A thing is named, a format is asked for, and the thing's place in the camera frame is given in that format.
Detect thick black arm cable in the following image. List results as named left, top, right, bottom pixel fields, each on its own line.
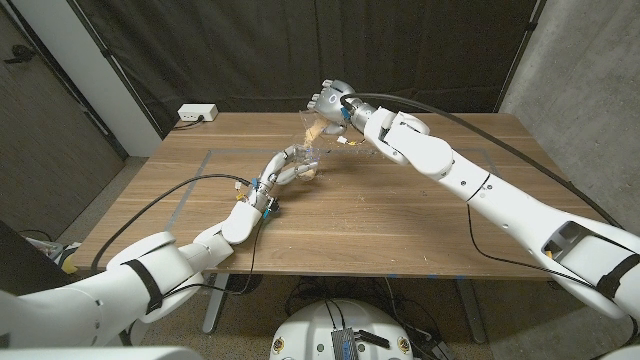
left=341, top=92, right=625, bottom=231
left=90, top=172, right=251, bottom=275

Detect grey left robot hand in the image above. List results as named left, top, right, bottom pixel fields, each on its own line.
left=243, top=144, right=321, bottom=220

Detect large clear plastic cup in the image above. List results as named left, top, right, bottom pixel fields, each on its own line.
left=298, top=108, right=347, bottom=152

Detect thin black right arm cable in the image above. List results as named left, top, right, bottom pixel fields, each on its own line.
left=465, top=203, right=640, bottom=346

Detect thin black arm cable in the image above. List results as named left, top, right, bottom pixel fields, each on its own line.
left=465, top=203, right=640, bottom=346
left=117, top=219, right=260, bottom=347

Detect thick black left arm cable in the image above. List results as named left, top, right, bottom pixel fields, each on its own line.
left=90, top=172, right=251, bottom=275

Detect dark box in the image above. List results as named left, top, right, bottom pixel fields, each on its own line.
left=0, top=222, right=76, bottom=297

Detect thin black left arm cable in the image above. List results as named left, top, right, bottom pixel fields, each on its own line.
left=117, top=219, right=260, bottom=347

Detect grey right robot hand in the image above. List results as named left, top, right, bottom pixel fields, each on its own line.
left=306, top=78, right=377, bottom=137

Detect black backdrop curtain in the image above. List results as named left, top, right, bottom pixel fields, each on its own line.
left=67, top=0, right=549, bottom=137

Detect black door handle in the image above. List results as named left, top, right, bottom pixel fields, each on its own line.
left=2, top=42, right=36, bottom=64

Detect grey metal table leg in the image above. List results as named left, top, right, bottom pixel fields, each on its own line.
left=202, top=272, right=231, bottom=334
left=457, top=278, right=487, bottom=344

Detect grey ribbed electronics box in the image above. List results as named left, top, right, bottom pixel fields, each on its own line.
left=331, top=327, right=359, bottom=360

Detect white power strip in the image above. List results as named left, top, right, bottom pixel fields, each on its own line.
left=177, top=102, right=220, bottom=122

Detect small clear plastic cup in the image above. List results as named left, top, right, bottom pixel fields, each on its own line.
left=292, top=142, right=322, bottom=182

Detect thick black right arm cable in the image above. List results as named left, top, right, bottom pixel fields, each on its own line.
left=341, top=92, right=625, bottom=231

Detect crumpled patterned cloth pile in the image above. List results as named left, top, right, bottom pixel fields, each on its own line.
left=22, top=232, right=64, bottom=259

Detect yellow and black object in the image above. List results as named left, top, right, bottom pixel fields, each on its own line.
left=52, top=242, right=81, bottom=275

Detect black power strip cable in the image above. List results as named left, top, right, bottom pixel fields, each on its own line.
left=172, top=114, right=206, bottom=130

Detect black round floor fan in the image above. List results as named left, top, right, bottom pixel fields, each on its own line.
left=227, top=272, right=265, bottom=295

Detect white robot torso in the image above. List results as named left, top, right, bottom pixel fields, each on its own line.
left=269, top=298, right=415, bottom=360

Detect brown granulated sugar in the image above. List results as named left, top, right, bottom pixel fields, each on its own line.
left=301, top=118, right=330, bottom=181

